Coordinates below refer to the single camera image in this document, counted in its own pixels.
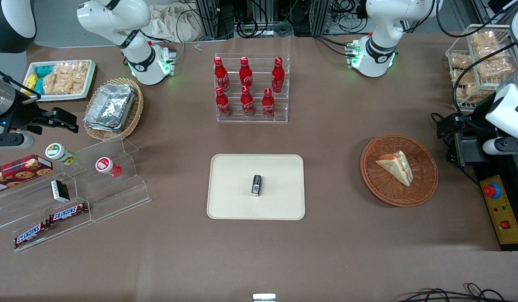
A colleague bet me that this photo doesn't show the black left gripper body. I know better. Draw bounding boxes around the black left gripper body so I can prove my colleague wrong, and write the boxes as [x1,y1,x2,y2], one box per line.
[461,93,501,139]

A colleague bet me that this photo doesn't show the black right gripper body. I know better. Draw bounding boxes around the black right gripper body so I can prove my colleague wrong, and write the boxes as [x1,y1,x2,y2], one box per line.
[0,89,48,135]

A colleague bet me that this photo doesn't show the white rectangular snack tray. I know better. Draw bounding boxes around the white rectangular snack tray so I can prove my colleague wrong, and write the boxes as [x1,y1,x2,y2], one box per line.
[22,60,96,103]

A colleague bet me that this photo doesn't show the wrapped triangle sandwich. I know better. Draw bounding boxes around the wrapped triangle sandwich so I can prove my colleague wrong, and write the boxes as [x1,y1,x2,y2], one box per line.
[375,150,414,187]

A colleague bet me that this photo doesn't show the oval wicker basket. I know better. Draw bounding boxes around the oval wicker basket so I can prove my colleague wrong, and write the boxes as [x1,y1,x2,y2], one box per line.
[83,77,145,141]

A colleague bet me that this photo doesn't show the round brown wicker basket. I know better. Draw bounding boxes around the round brown wicker basket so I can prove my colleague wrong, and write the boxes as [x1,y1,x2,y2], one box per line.
[360,133,439,208]

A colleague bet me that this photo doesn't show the beige plastic tray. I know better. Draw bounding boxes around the beige plastic tray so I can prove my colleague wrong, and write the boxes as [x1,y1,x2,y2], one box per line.
[206,154,306,221]

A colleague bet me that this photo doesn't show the green sunflower lid cup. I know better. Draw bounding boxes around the green sunflower lid cup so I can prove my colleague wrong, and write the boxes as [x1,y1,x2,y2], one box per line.
[45,143,78,165]

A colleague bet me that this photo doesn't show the grey metal box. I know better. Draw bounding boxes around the grey metal box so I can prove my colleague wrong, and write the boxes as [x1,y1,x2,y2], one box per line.
[453,134,491,169]

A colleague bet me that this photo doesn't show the rice cracker snack bag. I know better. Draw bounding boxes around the rice cracker snack bag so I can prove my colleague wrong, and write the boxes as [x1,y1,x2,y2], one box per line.
[451,53,474,70]
[451,69,494,104]
[65,61,91,95]
[43,63,71,95]
[471,31,502,48]
[474,46,514,79]

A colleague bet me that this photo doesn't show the aluminium foil container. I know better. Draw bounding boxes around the aluminium foil container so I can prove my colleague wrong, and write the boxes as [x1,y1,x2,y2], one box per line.
[84,83,136,133]

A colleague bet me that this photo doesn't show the red tartan cookie box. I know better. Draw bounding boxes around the red tartan cookie box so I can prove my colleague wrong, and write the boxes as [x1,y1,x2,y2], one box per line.
[0,154,54,195]

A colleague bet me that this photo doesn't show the red strawberry lid cup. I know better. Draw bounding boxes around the red strawberry lid cup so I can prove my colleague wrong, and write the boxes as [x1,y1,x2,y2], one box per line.
[95,157,122,178]

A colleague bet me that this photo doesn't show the Snickers chocolate bar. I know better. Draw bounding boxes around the Snickers chocolate bar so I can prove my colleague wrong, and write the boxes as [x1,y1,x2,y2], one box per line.
[48,203,89,223]
[13,221,50,248]

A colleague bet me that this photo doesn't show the clear acrylic tiered shelf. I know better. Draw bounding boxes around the clear acrylic tiered shelf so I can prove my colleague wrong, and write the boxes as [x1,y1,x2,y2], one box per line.
[0,136,152,253]

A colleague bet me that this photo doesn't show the black yellow emergency stop box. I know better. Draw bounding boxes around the black yellow emergency stop box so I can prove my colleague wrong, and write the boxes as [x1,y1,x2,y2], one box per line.
[472,163,518,252]

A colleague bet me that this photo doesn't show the beige cloth bag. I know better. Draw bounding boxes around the beige cloth bag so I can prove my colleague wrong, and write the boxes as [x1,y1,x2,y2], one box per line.
[148,3,204,43]

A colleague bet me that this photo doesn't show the red cola bottle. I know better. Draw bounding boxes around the red cola bottle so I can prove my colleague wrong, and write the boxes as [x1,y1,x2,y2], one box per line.
[214,57,231,93]
[215,86,233,118]
[261,88,277,118]
[240,85,256,117]
[271,57,286,94]
[238,57,254,93]

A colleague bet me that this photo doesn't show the clear acrylic bottle rack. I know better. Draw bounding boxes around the clear acrylic bottle rack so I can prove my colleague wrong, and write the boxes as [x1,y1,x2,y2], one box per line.
[214,53,290,124]

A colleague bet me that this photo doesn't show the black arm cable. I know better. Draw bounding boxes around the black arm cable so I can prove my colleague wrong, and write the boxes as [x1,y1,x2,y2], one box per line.
[453,40,518,126]

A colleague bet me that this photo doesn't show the white wire rack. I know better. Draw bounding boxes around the white wire rack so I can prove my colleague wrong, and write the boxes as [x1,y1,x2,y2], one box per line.
[445,23,518,113]

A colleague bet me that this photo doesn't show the black floor cable bundle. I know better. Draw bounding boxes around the black floor cable bundle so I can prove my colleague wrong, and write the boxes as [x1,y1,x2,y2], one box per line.
[394,283,518,302]

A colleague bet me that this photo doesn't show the aluminium frame post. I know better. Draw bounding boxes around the aluminium frame post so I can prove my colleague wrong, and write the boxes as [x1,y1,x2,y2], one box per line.
[195,0,235,41]
[311,0,332,36]

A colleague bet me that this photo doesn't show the coiled black cable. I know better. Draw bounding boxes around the coiled black cable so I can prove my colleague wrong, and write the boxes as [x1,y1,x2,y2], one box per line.
[236,18,260,39]

